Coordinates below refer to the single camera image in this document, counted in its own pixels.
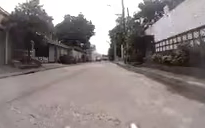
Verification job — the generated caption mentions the vehicle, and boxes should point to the vehicle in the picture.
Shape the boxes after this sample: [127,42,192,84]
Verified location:
[95,55,103,63]

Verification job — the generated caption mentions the grey concrete road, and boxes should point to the grey concrete road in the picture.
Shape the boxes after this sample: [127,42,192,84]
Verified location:
[0,60,205,128]

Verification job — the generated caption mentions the dark bush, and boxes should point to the dark bush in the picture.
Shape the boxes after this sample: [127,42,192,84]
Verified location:
[58,54,78,65]

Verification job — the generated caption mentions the utility pole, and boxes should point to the utility pole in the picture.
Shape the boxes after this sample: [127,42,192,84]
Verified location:
[114,0,131,64]

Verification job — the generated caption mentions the large dark tree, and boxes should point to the large dark tree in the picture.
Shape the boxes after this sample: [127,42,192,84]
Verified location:
[53,13,96,51]

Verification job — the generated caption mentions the row of bushes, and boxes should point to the row of bushes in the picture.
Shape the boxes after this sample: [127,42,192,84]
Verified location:
[143,44,193,67]

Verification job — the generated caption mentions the group of trees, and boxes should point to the group of trees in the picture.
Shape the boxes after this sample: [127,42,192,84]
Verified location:
[108,0,186,63]

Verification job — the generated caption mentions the leafy tree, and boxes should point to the leafy tree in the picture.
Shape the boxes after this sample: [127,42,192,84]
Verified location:
[1,0,55,63]

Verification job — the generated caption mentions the lattice block fence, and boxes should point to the lattice block fence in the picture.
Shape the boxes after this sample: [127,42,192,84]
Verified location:
[154,22,205,68]

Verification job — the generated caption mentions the grey sidewalk with kerb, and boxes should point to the grey sidewalk with kerb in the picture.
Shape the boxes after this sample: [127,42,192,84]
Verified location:
[0,62,71,81]

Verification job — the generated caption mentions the low wall with roof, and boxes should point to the low wall with roof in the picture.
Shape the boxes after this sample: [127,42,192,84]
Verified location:
[33,39,91,64]

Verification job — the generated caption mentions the white building wall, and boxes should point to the white building wall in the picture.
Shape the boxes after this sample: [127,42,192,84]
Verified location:
[144,0,205,43]

